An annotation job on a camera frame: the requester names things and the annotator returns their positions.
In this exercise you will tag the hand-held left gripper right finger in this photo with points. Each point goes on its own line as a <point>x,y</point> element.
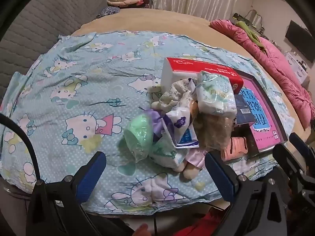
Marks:
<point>219,174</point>

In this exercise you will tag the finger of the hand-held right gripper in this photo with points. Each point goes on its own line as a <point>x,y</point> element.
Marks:
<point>288,158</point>
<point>301,146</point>

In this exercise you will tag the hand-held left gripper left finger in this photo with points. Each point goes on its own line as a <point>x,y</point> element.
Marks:
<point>91,174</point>

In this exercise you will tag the plush doll with pink dress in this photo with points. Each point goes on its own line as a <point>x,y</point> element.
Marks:
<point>190,172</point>

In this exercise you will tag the purple cardboard box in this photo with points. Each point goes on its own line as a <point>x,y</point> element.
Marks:
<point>276,118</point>

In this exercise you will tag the brown fuzzy ball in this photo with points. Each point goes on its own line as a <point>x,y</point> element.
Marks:
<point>216,132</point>

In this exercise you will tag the green floral tissue pack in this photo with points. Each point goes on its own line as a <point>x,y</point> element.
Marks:
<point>216,95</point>
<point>167,154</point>

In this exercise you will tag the green puff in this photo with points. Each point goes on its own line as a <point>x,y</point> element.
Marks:
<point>139,132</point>

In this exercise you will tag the pink book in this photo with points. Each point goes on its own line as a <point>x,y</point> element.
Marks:
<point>263,140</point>

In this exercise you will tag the person's red garment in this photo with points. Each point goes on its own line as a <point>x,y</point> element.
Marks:
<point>196,226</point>

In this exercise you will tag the white and purple packet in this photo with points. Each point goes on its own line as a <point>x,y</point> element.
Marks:
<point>179,123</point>

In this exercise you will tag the dark blue box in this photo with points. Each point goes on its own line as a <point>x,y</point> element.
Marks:
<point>243,108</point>

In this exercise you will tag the white drawer cabinet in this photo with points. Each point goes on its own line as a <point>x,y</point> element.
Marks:
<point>295,64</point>

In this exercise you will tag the lilac satin cloth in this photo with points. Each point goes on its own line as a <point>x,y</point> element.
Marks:
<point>153,118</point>

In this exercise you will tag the cartoon cat printed blanket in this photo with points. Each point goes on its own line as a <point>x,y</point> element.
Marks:
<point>73,91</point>

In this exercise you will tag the pink quilt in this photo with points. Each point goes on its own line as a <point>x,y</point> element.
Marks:
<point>278,61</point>

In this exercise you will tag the black television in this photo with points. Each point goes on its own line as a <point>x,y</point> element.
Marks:
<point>300,39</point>

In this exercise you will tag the red tissue box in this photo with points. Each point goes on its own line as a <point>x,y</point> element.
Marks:
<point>196,66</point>

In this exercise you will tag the green cloth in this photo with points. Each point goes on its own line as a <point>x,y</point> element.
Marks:
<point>251,34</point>

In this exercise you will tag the dark flat device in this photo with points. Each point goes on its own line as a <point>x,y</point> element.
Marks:
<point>240,17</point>

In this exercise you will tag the beige bed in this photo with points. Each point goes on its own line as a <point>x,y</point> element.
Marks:
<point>172,22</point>

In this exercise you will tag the grey quilted headboard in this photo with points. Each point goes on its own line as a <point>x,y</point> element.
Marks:
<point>49,17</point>

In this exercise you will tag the dark patterned cloth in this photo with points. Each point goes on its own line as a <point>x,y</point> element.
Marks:
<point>108,12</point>

